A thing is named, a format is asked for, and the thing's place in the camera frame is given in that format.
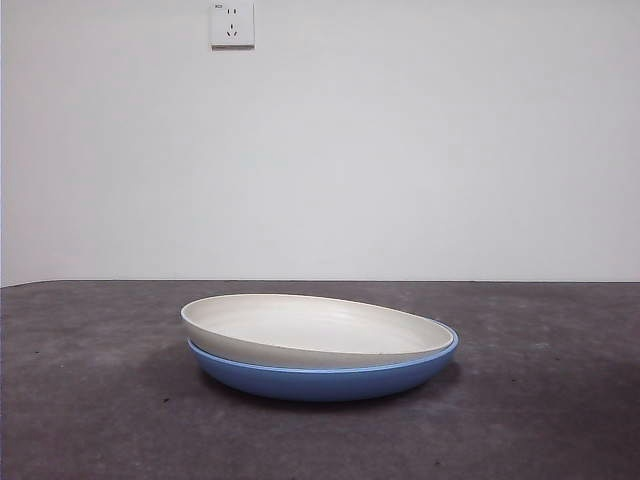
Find white round plate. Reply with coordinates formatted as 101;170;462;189
180;293;455;370

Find white wall socket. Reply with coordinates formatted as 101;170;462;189
209;2;256;51

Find blue round plate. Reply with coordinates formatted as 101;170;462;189
187;327;461;403

